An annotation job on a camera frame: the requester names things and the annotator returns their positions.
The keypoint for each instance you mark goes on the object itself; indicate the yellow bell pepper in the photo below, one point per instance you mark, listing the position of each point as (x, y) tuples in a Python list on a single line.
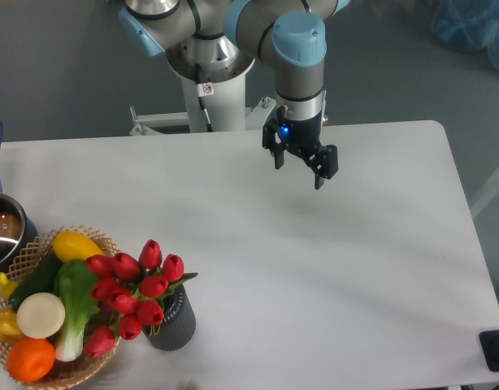
[(10, 332)]

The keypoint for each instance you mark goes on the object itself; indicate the black device at table edge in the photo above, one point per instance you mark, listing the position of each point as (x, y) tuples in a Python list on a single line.
[(489, 341)]

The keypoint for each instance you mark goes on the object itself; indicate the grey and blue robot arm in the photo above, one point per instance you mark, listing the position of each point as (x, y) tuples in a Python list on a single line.
[(289, 37)]

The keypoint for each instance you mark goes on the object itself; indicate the blue plastic bag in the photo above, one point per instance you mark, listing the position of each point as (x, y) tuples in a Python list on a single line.
[(468, 26)]

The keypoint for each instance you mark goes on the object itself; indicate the dark green cucumber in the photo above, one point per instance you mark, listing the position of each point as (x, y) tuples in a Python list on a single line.
[(40, 280)]

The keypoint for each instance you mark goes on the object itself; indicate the dark grey ribbed vase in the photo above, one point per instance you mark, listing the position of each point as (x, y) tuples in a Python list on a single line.
[(178, 325)]

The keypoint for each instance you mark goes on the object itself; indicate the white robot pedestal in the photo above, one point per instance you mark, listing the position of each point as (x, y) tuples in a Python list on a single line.
[(213, 79)]

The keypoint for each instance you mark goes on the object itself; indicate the yellow squash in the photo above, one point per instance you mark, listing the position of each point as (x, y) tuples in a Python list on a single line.
[(69, 246)]

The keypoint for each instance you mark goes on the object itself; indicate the cream round bun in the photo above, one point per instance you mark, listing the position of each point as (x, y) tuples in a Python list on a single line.
[(41, 315)]

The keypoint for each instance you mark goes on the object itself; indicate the woven wicker basket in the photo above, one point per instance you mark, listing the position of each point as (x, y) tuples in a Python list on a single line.
[(63, 375)]

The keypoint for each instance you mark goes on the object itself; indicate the blue handled saucepan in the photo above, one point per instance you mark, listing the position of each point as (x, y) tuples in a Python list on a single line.
[(16, 228)]

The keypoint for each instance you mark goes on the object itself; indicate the red tulip bouquet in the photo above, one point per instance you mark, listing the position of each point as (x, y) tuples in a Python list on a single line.
[(131, 291)]

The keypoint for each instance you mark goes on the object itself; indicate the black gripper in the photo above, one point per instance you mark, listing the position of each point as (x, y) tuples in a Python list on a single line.
[(300, 137)]

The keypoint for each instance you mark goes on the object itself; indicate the small yellow banana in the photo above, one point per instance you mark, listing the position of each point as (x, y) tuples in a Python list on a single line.
[(7, 286)]

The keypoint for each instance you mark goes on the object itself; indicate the green bok choy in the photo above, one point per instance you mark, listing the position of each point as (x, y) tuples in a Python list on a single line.
[(73, 286)]

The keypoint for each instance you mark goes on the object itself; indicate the orange fruit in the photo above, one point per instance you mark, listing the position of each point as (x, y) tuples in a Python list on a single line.
[(30, 359)]

